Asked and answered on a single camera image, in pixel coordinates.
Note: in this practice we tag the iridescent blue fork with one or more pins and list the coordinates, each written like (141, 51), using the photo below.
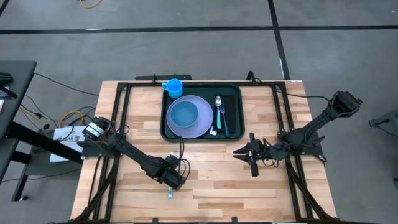
(226, 124)

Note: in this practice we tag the grey chair base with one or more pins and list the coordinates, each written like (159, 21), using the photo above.
(385, 119)

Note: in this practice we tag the black desk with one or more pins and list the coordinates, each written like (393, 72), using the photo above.
(15, 99)

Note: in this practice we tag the blue plastic cup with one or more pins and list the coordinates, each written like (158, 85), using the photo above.
(174, 88)

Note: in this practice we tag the blue bowl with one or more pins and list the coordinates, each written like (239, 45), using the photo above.
(184, 114)

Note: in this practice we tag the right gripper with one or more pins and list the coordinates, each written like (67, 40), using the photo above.
(256, 152)

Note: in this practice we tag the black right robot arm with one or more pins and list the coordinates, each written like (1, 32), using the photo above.
(314, 123)

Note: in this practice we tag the dark green tray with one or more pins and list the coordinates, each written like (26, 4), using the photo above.
(199, 90)

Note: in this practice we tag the lavender plate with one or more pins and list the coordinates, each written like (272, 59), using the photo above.
(203, 124)

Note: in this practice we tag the white table corner label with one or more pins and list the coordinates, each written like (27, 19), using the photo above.
(297, 81)

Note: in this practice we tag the white paper sheet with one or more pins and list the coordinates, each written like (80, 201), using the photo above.
(71, 133)

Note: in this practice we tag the black table frame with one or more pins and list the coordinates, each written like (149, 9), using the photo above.
(144, 84)

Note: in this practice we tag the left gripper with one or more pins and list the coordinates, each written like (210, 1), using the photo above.
(174, 179)

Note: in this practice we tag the black bar device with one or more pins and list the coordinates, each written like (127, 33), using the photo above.
(161, 77)

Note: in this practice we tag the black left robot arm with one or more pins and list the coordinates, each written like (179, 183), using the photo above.
(136, 154)

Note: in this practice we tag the silver spoon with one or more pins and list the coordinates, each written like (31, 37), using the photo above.
(218, 101)

